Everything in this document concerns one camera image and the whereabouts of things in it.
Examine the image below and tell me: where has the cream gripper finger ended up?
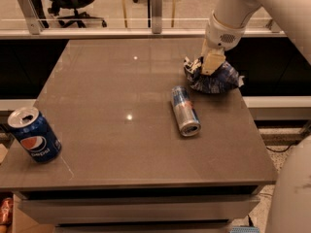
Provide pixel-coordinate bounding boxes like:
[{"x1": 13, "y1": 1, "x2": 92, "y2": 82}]
[{"x1": 201, "y1": 48, "x2": 225, "y2": 76}]

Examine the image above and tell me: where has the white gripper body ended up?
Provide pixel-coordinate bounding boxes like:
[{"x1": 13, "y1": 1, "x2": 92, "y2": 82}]
[{"x1": 205, "y1": 12, "x2": 246, "y2": 50}]

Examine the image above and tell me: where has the blue chip bag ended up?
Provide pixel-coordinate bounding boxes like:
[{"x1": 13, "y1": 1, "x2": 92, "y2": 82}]
[{"x1": 184, "y1": 57, "x2": 244, "y2": 94}]

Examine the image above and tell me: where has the silver red bull can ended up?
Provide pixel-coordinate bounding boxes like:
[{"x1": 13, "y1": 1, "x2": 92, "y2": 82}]
[{"x1": 171, "y1": 85, "x2": 201, "y2": 137}]

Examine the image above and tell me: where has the blue pepsi can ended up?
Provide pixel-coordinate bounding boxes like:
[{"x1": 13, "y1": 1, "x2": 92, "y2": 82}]
[{"x1": 8, "y1": 107, "x2": 61, "y2": 163}]

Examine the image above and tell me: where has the orange snack bag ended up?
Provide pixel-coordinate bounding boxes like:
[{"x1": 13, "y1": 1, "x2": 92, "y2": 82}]
[{"x1": 0, "y1": 197, "x2": 14, "y2": 225}]

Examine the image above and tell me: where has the grey cabinet drawer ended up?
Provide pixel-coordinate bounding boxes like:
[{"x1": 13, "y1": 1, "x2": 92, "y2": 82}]
[{"x1": 19, "y1": 195, "x2": 259, "y2": 224}]

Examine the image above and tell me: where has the glass railing with metal posts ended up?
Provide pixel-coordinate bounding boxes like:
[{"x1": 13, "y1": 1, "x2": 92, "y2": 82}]
[{"x1": 0, "y1": 0, "x2": 286, "y2": 39}]

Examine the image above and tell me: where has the cardboard box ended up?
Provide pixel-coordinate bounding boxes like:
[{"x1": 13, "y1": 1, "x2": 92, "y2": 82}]
[{"x1": 12, "y1": 196, "x2": 54, "y2": 233}]

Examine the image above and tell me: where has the black floor cable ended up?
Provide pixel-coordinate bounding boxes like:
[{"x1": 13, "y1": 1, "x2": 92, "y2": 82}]
[{"x1": 265, "y1": 143, "x2": 297, "y2": 153}]

